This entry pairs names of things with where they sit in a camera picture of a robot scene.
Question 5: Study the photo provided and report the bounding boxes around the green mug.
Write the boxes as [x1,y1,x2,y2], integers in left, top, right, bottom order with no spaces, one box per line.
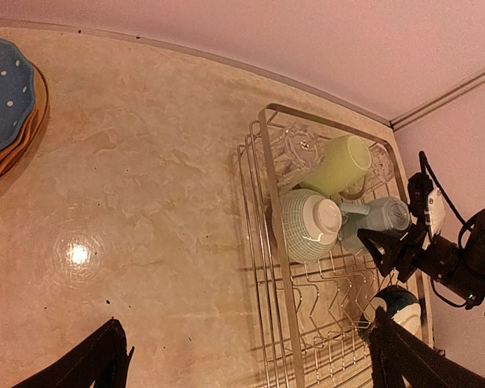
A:
[300,135,372,196]

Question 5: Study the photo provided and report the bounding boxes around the green grid pattern bowl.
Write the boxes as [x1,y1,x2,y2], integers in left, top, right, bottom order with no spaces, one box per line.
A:
[272,189,343,264]

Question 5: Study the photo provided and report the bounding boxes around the clear glass tumbler right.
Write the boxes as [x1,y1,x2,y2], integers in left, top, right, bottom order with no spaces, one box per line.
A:
[369,145,394,185]

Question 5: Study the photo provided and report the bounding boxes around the blue dotted plate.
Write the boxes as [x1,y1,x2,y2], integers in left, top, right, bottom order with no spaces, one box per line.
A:
[0,39,36,152]

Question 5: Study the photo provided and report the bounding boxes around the light blue mug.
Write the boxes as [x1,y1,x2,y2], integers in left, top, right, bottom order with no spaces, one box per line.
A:
[339,197,411,255]

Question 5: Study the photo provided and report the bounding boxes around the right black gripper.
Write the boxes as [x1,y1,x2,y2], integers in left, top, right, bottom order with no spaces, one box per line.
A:
[357,226,460,283]

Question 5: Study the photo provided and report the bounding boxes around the right aluminium corner post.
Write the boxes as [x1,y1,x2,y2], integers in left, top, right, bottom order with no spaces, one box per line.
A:
[390,67,485,133]

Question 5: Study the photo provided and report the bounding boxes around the clear glass tumbler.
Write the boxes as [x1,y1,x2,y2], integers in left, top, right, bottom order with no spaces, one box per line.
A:
[369,145,394,185]
[270,122,323,192]

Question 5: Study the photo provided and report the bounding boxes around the metal wire dish rack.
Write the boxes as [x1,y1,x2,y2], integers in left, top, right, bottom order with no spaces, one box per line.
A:
[236,103,437,388]

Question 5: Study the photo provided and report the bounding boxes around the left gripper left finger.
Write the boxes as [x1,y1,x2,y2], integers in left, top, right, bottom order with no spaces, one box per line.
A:
[17,318,134,387]

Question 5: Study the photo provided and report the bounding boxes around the clear glass tumbler left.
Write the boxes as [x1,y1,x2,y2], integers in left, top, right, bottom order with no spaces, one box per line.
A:
[270,122,323,192]

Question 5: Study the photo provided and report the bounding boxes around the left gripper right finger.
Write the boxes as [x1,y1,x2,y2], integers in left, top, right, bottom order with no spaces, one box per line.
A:
[369,307,485,387]

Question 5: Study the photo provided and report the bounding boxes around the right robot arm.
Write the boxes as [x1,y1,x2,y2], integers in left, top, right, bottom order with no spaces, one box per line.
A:
[357,209,485,310]

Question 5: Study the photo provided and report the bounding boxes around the black rimmed white bowl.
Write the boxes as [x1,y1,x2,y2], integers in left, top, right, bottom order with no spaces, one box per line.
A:
[358,285,421,343]

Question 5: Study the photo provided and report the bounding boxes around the beige floral plate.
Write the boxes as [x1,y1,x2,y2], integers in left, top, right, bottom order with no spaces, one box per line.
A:
[0,68,50,188]

